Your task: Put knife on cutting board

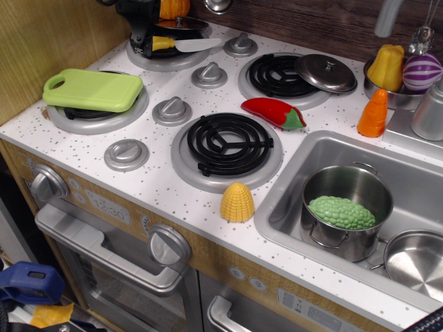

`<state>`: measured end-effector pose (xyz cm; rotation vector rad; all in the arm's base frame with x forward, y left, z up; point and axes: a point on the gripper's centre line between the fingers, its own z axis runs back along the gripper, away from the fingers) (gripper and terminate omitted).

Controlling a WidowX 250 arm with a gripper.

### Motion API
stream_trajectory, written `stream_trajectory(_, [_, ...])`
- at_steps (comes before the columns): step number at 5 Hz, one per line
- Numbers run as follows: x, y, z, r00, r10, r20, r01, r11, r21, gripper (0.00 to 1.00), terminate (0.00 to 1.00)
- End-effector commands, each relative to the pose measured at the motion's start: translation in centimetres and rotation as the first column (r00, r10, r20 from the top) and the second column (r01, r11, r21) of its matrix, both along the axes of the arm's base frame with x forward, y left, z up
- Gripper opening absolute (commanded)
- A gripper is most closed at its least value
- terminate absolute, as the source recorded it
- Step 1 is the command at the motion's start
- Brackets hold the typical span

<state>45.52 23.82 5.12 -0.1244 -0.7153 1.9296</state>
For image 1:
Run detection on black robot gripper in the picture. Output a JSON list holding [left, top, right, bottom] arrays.
[[115, 0, 161, 58]]

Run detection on yellow handled toy knife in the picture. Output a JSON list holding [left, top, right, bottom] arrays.
[[152, 36, 222, 53]]

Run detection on green plastic cutting board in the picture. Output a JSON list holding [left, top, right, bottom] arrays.
[[42, 68, 143, 113]]

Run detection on orange toy pumpkin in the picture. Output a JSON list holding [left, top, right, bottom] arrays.
[[160, 0, 190, 20]]

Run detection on dark round pan lid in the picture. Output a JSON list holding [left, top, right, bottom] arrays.
[[156, 17, 208, 30]]

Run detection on grey stove knob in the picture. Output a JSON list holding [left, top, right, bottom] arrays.
[[104, 139, 150, 172], [191, 62, 228, 89], [152, 96, 192, 127], [224, 33, 258, 57]]

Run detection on steel ladle bowl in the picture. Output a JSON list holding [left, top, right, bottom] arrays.
[[204, 0, 233, 15]]

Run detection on front right black burner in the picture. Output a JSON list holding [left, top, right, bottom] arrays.
[[171, 113, 283, 194]]

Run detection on black burner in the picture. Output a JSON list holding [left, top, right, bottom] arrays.
[[171, 113, 283, 194], [237, 53, 332, 111]]

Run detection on back right black burner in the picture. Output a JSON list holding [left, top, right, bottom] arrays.
[[237, 53, 332, 111]]

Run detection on red toy chili pepper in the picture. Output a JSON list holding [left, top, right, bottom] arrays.
[[241, 98, 307, 131]]

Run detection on left grey oven dial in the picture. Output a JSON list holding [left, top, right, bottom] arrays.
[[30, 164, 70, 201]]

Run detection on grey oven dial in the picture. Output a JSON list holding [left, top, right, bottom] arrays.
[[30, 164, 70, 201], [147, 223, 192, 266]]

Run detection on steel pot lid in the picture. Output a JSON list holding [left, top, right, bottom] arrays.
[[295, 54, 357, 93]]

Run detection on yellow toy corn piece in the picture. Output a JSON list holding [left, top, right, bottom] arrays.
[[220, 182, 255, 222]]

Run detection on grey metal sink basin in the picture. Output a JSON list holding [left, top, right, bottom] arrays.
[[254, 131, 442, 312]]

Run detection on right grey oven dial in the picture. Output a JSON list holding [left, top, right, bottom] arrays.
[[147, 223, 192, 266]]

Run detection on orange toy carrot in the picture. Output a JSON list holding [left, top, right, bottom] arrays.
[[356, 89, 388, 138]]

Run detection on yellow toy bell pepper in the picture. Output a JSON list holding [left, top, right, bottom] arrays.
[[367, 44, 404, 93]]

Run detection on green bumpy toy gourd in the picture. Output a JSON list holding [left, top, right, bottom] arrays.
[[308, 196, 376, 230]]

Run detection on blue plastic clamp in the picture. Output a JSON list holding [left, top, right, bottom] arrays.
[[1, 261, 65, 305]]

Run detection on small steel bowl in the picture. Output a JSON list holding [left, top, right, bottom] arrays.
[[363, 57, 424, 111]]

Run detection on purple striped toy onion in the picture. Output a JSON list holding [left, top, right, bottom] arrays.
[[403, 52, 442, 94]]

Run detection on grey metal canister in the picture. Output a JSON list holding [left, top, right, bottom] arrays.
[[410, 79, 442, 141]]

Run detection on steel pan in sink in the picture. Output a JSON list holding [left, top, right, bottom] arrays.
[[370, 229, 442, 302]]

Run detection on back left burner ring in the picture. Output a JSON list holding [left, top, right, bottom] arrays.
[[125, 24, 213, 73]]

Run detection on burner ring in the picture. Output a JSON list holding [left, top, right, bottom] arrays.
[[125, 24, 213, 73], [46, 71, 150, 136]]

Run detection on front left burner ring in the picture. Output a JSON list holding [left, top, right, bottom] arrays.
[[46, 71, 150, 136]]

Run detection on grey oven door handle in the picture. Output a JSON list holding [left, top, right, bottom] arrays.
[[35, 205, 183, 297]]

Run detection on steel pot with handles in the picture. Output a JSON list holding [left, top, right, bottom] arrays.
[[300, 162, 393, 262]]

